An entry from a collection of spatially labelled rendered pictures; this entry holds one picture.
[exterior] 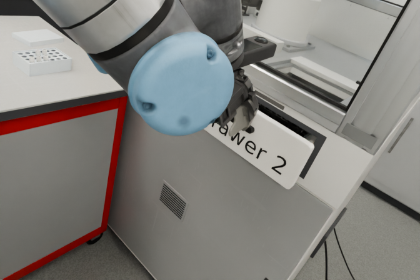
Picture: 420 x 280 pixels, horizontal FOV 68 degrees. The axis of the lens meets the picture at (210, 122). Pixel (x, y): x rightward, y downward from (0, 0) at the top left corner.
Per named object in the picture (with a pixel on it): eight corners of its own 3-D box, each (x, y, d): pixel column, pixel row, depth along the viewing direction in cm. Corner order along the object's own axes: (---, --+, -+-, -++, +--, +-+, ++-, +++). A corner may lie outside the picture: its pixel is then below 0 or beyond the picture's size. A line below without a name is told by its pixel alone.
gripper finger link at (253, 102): (235, 115, 58) (225, 82, 52) (241, 109, 59) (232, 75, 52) (255, 125, 55) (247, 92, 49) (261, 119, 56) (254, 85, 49)
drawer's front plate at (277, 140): (289, 190, 63) (312, 147, 57) (189, 119, 76) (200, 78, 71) (292, 187, 64) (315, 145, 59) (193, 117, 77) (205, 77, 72)
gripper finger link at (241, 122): (227, 145, 60) (215, 115, 53) (246, 125, 62) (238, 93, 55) (239, 153, 58) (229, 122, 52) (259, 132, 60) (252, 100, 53)
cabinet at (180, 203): (227, 380, 103) (342, 214, 64) (67, 190, 151) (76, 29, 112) (328, 236, 173) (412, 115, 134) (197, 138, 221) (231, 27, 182)
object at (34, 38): (30, 47, 99) (30, 42, 98) (12, 37, 101) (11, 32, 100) (64, 42, 109) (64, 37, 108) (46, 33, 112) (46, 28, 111)
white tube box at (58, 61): (29, 77, 84) (29, 64, 82) (12, 64, 87) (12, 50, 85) (71, 70, 93) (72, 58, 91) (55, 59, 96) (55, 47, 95)
